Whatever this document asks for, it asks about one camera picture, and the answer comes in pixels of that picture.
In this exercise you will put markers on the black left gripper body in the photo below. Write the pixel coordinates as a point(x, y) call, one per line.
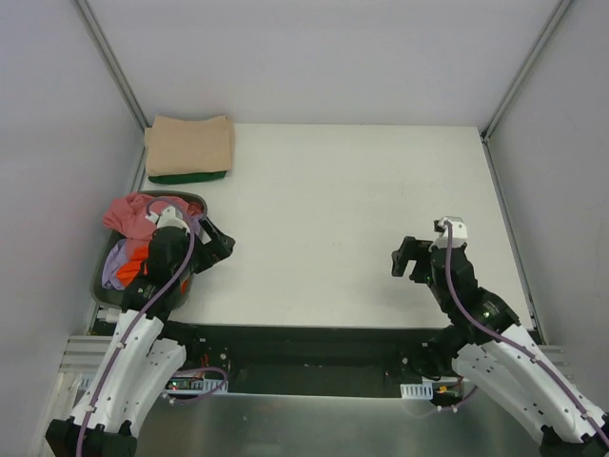
point(212, 243)

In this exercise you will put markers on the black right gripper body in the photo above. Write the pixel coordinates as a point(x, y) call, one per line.
point(411, 260)

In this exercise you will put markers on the orange t shirt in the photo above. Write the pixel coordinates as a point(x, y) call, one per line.
point(127, 272)

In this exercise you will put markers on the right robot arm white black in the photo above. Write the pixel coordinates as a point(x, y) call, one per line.
point(486, 344)

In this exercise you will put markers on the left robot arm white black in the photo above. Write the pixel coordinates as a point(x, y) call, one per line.
point(145, 351)

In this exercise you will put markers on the folded green t shirt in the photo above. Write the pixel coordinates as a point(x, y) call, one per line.
point(188, 178)

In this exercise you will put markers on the pink crumpled t shirt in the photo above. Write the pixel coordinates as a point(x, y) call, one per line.
point(136, 215)

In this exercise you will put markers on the lavender crumpled t shirt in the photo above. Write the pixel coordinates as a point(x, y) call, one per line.
point(116, 258)

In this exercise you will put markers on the folded beige t shirt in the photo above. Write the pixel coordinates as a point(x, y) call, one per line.
point(176, 147)

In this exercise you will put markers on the grey laundry basket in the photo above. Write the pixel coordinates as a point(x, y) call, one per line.
point(165, 275)

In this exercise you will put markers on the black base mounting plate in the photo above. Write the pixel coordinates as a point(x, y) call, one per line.
point(338, 362)

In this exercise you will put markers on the right white cable duct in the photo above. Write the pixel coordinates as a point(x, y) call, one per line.
point(421, 391)

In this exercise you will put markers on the white cable duct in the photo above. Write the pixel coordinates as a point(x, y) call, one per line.
point(183, 387)
point(421, 391)

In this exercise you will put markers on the left white cable duct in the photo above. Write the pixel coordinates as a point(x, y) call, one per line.
point(183, 387)

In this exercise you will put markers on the aluminium front rail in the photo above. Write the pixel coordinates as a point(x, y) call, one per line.
point(84, 353)

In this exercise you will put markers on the left aluminium frame post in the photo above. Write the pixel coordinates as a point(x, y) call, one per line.
point(102, 45)

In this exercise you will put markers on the aluminium frame post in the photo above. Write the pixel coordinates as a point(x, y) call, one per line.
point(102, 45)
point(532, 57)

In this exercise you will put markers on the right aluminium frame post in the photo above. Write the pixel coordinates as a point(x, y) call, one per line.
point(532, 57)

